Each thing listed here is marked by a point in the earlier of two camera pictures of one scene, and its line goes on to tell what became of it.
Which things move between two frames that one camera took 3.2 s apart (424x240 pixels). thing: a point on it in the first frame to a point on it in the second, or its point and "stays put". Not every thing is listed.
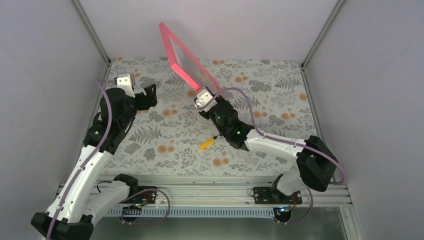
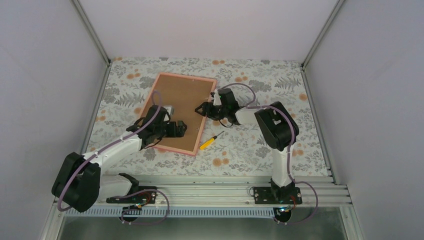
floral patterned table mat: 176,137 stays put
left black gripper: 151,96 to 180,132
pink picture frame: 185,63 to 185,94
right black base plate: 267,195 stays put
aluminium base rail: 219,195 stays put
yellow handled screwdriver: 208,142 stays put
